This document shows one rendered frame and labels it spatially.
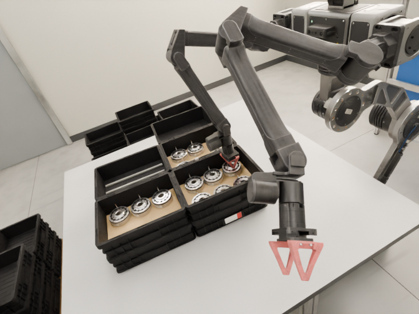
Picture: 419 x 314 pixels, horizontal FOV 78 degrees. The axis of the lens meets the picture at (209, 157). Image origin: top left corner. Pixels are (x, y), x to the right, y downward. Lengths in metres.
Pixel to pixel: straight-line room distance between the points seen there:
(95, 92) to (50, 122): 0.75
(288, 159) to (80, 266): 1.20
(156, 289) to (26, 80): 3.37
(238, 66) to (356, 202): 0.97
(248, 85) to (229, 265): 0.81
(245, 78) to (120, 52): 3.46
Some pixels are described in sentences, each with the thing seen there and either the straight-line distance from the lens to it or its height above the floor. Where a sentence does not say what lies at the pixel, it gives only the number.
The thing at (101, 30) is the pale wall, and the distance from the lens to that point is 4.03.
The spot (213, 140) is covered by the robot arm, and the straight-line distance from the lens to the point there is 1.25.
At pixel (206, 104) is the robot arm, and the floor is 1.26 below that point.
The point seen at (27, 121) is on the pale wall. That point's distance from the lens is 4.32.
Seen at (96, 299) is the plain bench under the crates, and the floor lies 0.70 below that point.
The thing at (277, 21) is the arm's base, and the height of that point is 1.49.
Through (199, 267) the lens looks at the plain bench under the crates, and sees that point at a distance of 1.25.
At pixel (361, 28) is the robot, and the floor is 1.49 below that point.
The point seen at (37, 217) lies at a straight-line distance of 2.42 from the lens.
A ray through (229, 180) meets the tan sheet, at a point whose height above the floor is 0.83.
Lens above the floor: 1.76
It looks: 37 degrees down
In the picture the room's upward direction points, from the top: 14 degrees counter-clockwise
